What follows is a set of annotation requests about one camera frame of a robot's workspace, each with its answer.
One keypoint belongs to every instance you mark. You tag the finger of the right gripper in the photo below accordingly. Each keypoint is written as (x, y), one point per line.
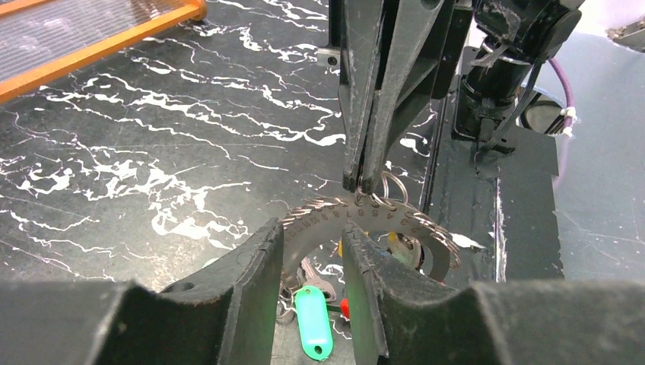
(411, 44)
(365, 40)

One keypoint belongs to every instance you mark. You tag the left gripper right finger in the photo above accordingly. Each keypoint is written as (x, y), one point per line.
(398, 316)

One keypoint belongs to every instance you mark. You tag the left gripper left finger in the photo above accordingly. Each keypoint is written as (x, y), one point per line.
(222, 314)

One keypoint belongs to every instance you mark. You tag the yellow tag key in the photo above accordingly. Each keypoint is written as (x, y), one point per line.
(387, 245)

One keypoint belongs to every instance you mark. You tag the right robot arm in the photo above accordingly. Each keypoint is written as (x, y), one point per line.
(520, 37)

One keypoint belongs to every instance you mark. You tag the orange wooden shelf rack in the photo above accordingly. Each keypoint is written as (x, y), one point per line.
(45, 40)

